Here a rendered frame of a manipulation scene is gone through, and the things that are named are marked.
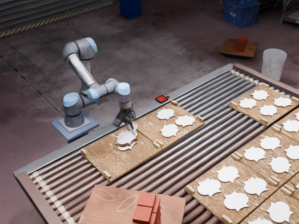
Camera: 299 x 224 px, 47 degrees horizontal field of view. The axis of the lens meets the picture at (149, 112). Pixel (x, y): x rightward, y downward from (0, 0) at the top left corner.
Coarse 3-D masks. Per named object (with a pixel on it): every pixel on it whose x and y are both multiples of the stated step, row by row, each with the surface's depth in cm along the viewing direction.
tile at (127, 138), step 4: (124, 132) 230; (128, 132) 230; (116, 136) 227; (120, 136) 227; (124, 136) 226; (128, 136) 226; (132, 136) 226; (120, 140) 223; (124, 140) 223; (128, 140) 223; (132, 140) 224; (120, 144) 221; (124, 144) 221
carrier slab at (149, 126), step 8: (168, 104) 262; (152, 112) 255; (176, 112) 254; (184, 112) 253; (144, 120) 247; (152, 120) 247; (160, 120) 247; (168, 120) 246; (144, 128) 240; (152, 128) 240; (160, 128) 239; (184, 128) 238; (192, 128) 238; (152, 136) 233; (160, 136) 232; (176, 136) 232; (184, 136) 234; (168, 144) 226
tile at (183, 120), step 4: (184, 116) 247; (188, 116) 247; (176, 120) 244; (180, 120) 244; (184, 120) 244; (188, 120) 243; (192, 120) 243; (176, 124) 242; (180, 124) 240; (184, 124) 240; (188, 124) 240; (192, 124) 240
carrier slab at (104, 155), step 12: (120, 132) 237; (96, 144) 228; (108, 144) 228; (144, 144) 226; (84, 156) 221; (96, 156) 219; (108, 156) 218; (120, 156) 218; (132, 156) 218; (144, 156) 217; (96, 168) 212; (108, 168) 210; (120, 168) 210; (132, 168) 211; (108, 180) 204
